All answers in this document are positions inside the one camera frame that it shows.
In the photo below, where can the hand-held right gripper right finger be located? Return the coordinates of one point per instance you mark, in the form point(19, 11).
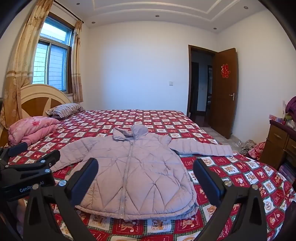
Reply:
point(208, 179)

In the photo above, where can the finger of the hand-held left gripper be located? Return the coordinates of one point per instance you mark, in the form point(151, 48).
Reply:
point(51, 158)
point(18, 148)

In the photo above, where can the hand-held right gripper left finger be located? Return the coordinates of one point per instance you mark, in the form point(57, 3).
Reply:
point(84, 179)

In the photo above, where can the lilac puffer jacket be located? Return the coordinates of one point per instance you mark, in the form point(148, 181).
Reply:
point(134, 171)

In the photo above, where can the grey clothes pile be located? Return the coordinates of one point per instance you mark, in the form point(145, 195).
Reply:
point(248, 146)

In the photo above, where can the folded pink quilt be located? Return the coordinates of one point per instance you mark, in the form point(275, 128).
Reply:
point(32, 129)

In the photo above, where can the red printed bear blanket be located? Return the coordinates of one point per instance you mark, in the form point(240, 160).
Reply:
point(242, 176)

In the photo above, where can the striped pillow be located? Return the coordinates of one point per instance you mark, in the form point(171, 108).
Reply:
point(66, 110)

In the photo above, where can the wooden arched headboard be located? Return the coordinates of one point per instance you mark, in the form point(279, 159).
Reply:
point(39, 99)

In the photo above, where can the red bag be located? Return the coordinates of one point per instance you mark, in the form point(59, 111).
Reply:
point(258, 150)

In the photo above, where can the brown wooden door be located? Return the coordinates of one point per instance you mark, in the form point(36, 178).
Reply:
point(223, 111)

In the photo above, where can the wide beige patterned curtain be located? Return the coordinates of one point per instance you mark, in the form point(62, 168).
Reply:
point(20, 69)

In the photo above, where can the brown wooden dresser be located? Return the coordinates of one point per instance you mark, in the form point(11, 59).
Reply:
point(277, 141)

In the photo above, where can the stack of purple boxes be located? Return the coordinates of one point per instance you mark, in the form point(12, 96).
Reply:
point(288, 173)

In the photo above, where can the pink flat box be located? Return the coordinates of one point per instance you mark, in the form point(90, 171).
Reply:
point(276, 118)

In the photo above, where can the window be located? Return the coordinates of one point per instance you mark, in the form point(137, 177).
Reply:
point(56, 62)

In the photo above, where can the red paper door decoration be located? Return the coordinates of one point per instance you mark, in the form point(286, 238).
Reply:
point(225, 71)

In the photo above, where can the purple cloth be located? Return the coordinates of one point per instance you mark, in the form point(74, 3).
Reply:
point(291, 105)

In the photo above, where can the dark curtain rod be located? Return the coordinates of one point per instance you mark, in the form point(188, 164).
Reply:
point(67, 16)

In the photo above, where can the dark wooden door frame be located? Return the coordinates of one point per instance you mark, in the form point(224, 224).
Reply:
point(189, 81)

